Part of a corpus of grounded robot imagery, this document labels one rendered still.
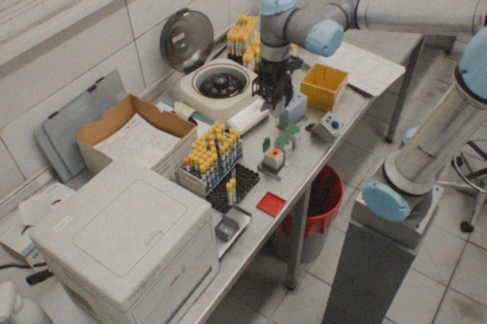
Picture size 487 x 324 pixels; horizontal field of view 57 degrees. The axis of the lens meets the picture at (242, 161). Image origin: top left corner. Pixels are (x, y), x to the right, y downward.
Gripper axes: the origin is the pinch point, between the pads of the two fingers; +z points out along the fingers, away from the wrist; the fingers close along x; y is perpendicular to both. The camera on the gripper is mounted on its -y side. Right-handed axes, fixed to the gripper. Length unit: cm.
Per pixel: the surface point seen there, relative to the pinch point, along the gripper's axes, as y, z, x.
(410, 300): -34, 112, 56
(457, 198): -104, 112, 56
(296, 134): -12.8, 18.7, 0.6
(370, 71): -63, 23, 5
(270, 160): 1.9, 18.5, -0.1
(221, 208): 22.5, 22.3, -3.7
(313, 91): -32.8, 16.9, -4.4
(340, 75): -45.8, 16.5, -0.3
